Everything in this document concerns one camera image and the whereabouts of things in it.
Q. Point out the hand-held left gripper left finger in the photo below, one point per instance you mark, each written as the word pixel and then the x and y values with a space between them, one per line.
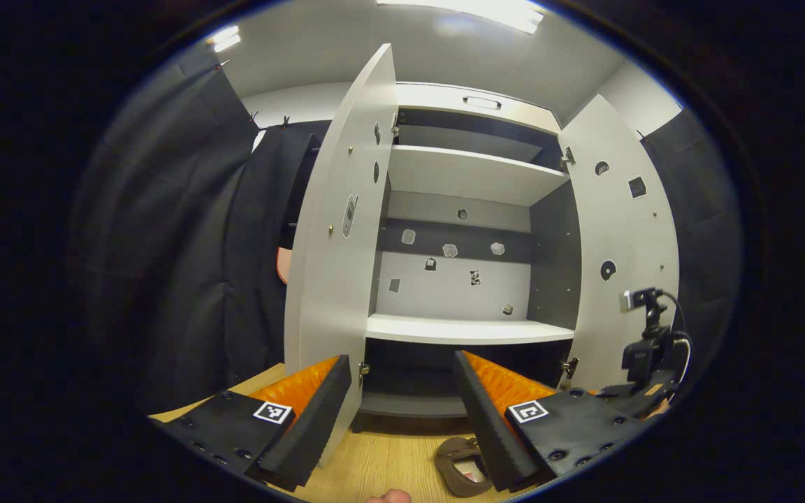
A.
pixel 318 419

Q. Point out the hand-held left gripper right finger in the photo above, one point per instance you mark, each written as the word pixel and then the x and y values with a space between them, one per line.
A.
pixel 483 426

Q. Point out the brown fuzzy shoe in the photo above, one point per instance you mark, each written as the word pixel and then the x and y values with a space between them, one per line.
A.
pixel 455 482

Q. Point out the white cabinet door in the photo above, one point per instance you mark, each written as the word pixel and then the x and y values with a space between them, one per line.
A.
pixel 619 230
pixel 332 293

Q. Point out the metal door hinge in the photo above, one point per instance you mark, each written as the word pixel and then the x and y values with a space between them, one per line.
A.
pixel 395 126
pixel 570 368
pixel 364 372
pixel 568 158

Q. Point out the black backdrop cloth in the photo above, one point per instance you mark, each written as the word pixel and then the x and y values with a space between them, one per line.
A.
pixel 186 244

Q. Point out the large ceiling light panel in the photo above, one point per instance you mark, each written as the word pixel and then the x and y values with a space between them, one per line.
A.
pixel 486 10

